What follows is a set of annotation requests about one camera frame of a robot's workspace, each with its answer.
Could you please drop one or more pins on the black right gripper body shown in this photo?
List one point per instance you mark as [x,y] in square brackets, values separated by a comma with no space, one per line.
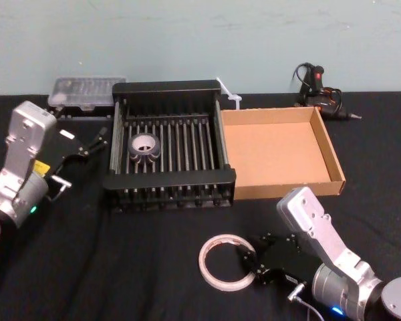
[287,259]

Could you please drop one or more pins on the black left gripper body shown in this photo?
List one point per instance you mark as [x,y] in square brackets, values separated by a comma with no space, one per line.
[61,150]

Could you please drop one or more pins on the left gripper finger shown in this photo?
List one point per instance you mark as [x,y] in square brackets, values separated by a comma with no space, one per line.
[95,147]
[99,135]

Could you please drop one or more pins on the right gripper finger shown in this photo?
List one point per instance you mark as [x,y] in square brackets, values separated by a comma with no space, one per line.
[262,241]
[249,259]

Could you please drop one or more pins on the white tape roll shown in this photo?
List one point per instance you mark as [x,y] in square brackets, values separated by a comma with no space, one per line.
[208,274]

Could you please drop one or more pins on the silver tape roll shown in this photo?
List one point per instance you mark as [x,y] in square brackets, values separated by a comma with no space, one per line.
[153,147]

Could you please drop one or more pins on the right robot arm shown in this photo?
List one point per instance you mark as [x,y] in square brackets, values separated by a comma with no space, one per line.
[324,234]

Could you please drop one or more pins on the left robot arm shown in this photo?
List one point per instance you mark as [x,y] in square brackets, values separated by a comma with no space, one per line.
[23,157]

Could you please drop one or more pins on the clear plastic case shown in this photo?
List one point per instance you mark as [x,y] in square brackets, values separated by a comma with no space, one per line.
[83,90]

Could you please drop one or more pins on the black rack with steel bars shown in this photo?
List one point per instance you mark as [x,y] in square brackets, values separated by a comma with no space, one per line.
[173,187]

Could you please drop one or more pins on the shallow brown cardboard tray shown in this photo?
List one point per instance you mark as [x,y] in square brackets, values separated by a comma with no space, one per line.
[270,150]

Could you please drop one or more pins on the black table cloth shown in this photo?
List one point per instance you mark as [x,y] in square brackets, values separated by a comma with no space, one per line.
[137,254]

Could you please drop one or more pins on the small white plastic piece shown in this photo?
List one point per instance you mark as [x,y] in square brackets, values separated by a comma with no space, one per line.
[233,99]

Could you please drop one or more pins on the plain pale wall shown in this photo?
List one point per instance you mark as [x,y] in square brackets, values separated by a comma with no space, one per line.
[200,40]

